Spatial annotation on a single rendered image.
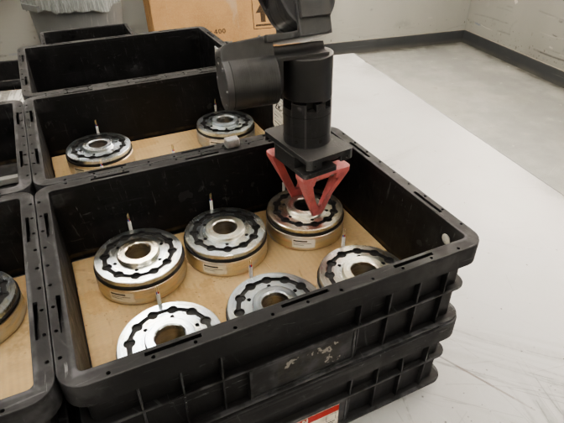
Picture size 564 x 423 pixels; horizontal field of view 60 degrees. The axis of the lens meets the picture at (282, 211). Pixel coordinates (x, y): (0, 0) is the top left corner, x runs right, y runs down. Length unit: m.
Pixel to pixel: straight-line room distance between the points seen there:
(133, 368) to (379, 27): 4.01
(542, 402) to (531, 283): 0.22
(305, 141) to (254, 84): 0.10
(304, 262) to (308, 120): 0.18
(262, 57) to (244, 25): 3.07
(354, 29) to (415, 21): 0.55
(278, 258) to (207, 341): 0.24
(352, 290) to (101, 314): 0.29
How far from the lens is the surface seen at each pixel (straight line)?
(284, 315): 0.41
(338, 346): 0.49
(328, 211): 0.64
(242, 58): 0.53
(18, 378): 0.56
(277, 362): 0.47
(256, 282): 0.54
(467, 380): 0.70
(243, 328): 0.40
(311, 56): 0.55
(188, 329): 0.49
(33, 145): 0.73
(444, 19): 4.59
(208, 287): 0.59
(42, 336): 0.44
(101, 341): 0.56
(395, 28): 4.35
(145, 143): 0.91
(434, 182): 1.06
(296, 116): 0.56
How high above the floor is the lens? 1.23
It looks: 35 degrees down
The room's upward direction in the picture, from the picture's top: straight up
